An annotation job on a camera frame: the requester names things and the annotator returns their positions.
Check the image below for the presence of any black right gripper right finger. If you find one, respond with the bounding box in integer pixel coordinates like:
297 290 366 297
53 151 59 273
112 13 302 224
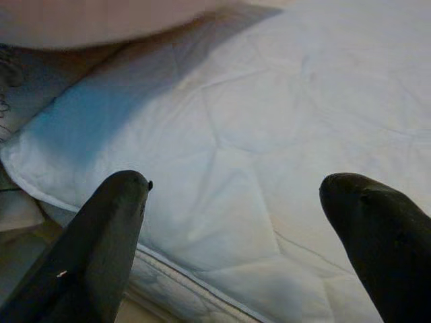
319 172 431 323

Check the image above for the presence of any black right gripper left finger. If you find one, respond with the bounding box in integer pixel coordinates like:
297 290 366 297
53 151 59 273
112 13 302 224
0 170 154 323

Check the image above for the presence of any pink pillow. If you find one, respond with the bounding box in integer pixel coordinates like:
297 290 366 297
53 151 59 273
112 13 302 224
0 0 284 52

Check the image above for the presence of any white quilted mattress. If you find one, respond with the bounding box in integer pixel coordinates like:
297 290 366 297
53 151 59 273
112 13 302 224
0 0 431 323

